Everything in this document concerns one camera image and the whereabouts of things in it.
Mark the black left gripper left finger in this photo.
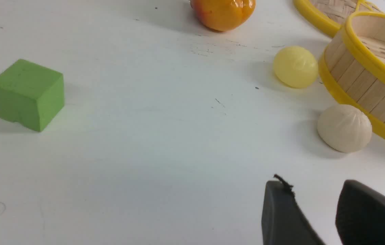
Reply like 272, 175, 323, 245
261, 174, 325, 245

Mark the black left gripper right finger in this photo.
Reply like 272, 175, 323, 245
335, 180, 385, 245

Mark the white toy bun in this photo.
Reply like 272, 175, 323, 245
317, 104, 373, 153

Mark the yellow toy bun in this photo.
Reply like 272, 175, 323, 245
273, 46, 319, 89

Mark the bamboo steamer tray yellow rim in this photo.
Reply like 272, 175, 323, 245
318, 12, 385, 139

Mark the woven bamboo steamer lid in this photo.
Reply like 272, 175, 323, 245
293, 0, 382, 37

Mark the orange toy tangerine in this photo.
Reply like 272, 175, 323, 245
190, 0, 256, 32

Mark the green foam cube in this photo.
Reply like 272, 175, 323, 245
0, 59, 65, 132

